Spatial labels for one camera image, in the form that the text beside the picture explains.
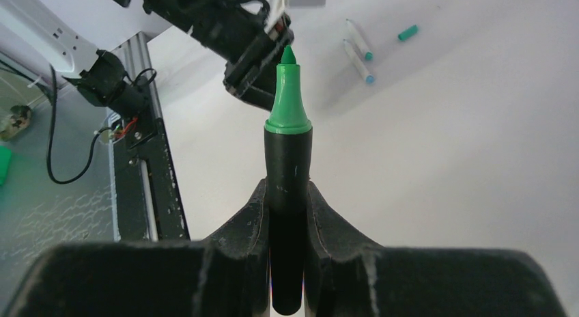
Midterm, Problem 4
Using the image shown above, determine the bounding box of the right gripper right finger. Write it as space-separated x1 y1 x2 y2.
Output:
304 184 565 316

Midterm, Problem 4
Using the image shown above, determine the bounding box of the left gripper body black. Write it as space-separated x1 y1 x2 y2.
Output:
223 16 294 111

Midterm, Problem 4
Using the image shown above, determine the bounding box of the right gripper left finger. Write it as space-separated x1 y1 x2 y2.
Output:
4 181 270 316

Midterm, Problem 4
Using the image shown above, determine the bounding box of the black marker red cap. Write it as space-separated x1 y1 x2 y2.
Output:
264 46 313 316

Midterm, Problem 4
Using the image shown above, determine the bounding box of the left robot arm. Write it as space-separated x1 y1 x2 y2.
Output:
1 0 294 118

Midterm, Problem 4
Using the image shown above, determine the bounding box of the white pen teal end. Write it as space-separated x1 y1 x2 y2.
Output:
345 19 373 61

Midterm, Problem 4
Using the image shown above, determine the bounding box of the white pen blue end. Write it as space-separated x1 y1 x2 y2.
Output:
343 39 375 84

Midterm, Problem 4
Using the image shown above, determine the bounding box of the teal pen cap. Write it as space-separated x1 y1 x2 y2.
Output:
397 25 419 42

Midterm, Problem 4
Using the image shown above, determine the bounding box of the glass jar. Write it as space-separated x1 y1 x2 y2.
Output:
1 105 33 141

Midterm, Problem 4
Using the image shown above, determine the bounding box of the green plastic bin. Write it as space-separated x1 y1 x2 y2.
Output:
0 146 12 185

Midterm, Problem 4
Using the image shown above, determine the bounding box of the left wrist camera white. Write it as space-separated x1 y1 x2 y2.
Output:
264 0 326 32

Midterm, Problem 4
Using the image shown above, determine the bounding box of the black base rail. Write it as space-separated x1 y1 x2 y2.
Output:
109 32 190 241

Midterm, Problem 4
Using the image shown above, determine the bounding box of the left camera black cable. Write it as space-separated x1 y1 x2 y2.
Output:
45 66 114 187

